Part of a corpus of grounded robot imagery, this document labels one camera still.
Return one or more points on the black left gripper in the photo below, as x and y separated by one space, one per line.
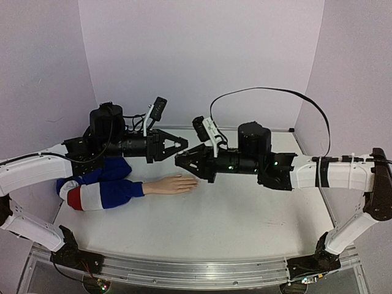
157 144

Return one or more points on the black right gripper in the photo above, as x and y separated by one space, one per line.
209 163

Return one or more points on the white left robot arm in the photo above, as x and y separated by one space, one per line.
106 136

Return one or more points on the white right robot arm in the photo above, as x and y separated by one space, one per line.
370 174

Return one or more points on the mannequin hand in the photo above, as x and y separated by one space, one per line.
170 185

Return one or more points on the blue white red sleeve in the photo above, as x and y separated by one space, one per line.
104 188

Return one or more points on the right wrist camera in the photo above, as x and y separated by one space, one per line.
209 134

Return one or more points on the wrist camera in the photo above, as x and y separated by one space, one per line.
209 134
154 114

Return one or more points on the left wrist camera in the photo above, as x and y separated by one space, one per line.
154 114

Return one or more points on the aluminium table frame rail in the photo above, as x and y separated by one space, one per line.
199 275

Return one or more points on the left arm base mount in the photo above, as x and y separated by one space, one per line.
70 256

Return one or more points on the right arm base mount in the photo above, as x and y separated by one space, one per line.
320 262

